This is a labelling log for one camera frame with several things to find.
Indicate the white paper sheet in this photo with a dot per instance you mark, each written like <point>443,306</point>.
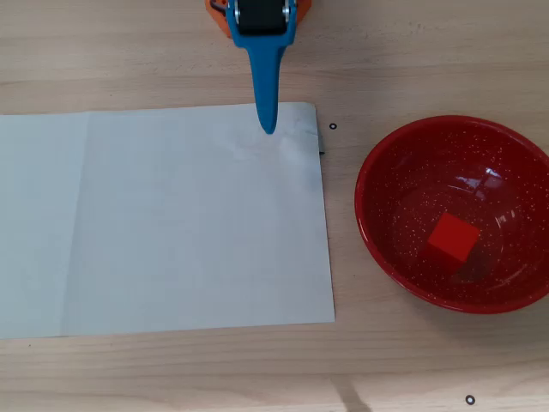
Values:
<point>171,236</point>

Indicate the orange robot base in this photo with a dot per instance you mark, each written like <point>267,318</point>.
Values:
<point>221,26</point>

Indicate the blue gripper body with servo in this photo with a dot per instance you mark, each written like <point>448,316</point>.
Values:
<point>262,21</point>

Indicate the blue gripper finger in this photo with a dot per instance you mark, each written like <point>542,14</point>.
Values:
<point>266,86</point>

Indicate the red speckled bowl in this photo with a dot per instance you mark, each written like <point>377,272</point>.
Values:
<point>386,193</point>

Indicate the red cube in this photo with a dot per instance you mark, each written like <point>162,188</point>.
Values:
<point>452,238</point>

